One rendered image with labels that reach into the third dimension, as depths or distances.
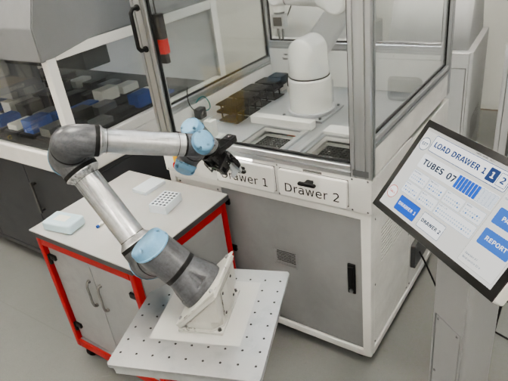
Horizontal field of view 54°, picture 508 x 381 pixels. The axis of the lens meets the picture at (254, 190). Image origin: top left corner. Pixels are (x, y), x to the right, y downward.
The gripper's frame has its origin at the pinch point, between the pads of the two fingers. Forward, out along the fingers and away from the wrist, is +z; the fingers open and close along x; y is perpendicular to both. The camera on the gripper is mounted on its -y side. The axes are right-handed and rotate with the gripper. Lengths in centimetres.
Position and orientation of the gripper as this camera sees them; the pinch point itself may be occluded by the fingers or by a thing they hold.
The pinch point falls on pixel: (236, 168)
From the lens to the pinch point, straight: 202.8
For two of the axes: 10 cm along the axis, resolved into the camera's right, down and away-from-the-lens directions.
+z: 4.1, 4.5, 7.9
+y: -3.9, 8.7, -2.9
